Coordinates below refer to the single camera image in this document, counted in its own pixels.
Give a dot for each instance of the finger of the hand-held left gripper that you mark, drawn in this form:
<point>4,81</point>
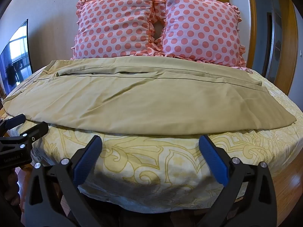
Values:
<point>35,131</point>
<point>14,120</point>

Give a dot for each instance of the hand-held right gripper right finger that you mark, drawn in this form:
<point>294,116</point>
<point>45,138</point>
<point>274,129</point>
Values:
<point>214,156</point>

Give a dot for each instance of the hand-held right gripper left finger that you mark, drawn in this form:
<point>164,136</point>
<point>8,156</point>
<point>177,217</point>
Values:
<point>85,156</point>

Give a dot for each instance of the olive-tan bed sheet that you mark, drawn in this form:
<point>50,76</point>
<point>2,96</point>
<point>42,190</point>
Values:
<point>132,99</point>

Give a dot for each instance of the person's left hand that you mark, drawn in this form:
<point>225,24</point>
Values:
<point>10,189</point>

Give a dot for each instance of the yellow floral patterned bed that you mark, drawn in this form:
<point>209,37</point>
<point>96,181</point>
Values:
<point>165,165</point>

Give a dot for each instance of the flat screen television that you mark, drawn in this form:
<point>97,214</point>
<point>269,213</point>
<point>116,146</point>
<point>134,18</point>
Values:
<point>16,56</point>

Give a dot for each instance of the pink polka dot pillow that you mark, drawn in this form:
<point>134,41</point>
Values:
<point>201,28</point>
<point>113,26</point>

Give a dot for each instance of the wooden door frame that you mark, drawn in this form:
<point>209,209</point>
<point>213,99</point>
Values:
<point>258,28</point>

